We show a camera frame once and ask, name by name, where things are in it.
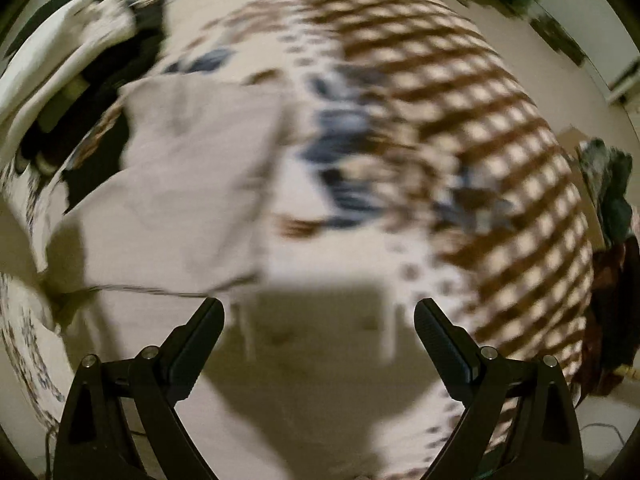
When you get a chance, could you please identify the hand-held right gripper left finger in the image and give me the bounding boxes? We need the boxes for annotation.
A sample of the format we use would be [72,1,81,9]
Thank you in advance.
[52,297,225,480]

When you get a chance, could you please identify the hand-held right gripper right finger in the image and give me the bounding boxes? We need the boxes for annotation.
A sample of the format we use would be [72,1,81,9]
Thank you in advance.
[414,298,586,480]

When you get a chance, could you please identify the light grey cloth garment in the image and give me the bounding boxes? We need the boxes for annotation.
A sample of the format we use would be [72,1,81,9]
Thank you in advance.
[37,76,291,301]

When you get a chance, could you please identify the brown blue patterned bedspread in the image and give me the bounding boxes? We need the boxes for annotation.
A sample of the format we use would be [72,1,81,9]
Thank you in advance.
[0,0,596,480]

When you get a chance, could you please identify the dark green crumpled cloth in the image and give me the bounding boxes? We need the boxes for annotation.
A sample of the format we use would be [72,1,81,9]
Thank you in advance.
[575,138,635,248]

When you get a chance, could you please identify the black garment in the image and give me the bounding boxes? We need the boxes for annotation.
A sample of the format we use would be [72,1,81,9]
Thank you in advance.
[20,2,171,213]

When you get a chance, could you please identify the white garment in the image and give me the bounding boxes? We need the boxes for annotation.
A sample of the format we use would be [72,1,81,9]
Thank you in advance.
[0,0,138,161]

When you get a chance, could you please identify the dark green garment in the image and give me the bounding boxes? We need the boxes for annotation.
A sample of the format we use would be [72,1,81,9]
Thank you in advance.
[7,0,118,58]

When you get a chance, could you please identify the black cable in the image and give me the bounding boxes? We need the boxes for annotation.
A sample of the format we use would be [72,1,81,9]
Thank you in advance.
[580,422,626,446]

